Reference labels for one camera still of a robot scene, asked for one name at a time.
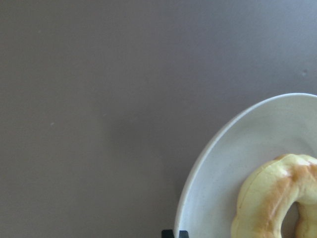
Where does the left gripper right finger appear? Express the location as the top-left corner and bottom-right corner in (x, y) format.
(178, 231), (188, 238)

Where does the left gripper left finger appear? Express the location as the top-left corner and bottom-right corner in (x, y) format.
(161, 230), (174, 238)

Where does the glazed donut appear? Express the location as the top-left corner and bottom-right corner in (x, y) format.
(231, 154), (317, 238)

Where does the white round plate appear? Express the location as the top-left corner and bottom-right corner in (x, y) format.
(173, 93), (317, 238)

